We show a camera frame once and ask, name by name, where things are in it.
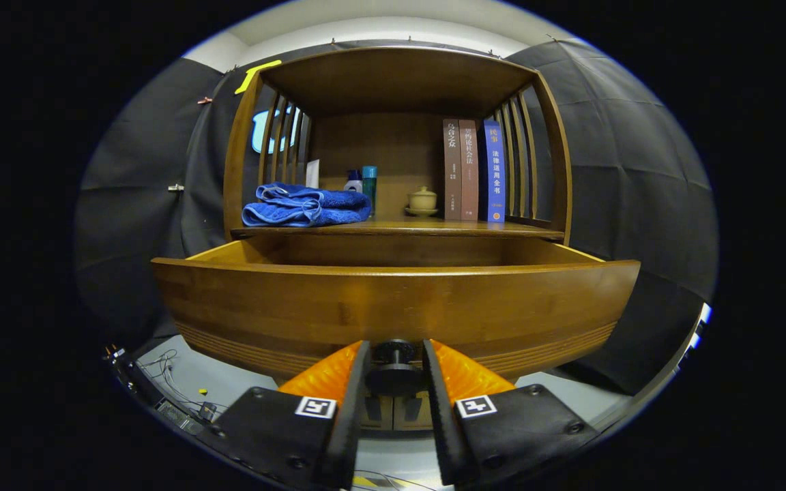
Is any grey floor device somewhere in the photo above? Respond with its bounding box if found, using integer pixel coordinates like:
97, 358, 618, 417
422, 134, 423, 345
154, 398, 206, 436

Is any clear teal bottle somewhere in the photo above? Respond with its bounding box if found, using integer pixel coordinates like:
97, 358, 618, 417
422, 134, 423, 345
362, 165, 378, 218

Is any tangled thin cable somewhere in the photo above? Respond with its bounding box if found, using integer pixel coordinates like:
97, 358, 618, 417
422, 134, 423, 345
135, 349, 230, 418

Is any wooden cabinet door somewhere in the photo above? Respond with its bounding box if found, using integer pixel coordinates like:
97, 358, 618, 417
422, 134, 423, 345
393, 394, 433, 431
360, 394, 394, 431

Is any wooden cabinet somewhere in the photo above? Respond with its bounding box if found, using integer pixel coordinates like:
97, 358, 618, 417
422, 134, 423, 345
151, 44, 641, 432

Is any brown book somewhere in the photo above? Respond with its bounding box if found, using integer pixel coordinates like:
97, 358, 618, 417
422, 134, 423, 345
458, 119, 480, 222
443, 119, 463, 222

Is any wooden countertop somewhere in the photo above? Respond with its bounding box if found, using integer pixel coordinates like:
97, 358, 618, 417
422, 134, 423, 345
229, 217, 566, 241

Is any beige lidded tea cup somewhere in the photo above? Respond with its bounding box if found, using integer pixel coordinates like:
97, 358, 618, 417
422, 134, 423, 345
405, 186, 439, 218

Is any blue towel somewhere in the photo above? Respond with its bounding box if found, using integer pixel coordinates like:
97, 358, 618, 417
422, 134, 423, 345
241, 181, 373, 228

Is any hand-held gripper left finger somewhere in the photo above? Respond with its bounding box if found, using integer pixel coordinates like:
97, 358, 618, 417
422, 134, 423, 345
212, 340, 372, 490

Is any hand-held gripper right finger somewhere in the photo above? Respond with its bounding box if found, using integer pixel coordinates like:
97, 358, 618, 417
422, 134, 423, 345
422, 338, 602, 488

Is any blue book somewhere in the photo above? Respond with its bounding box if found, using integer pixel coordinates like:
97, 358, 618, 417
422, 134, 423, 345
478, 120, 506, 224

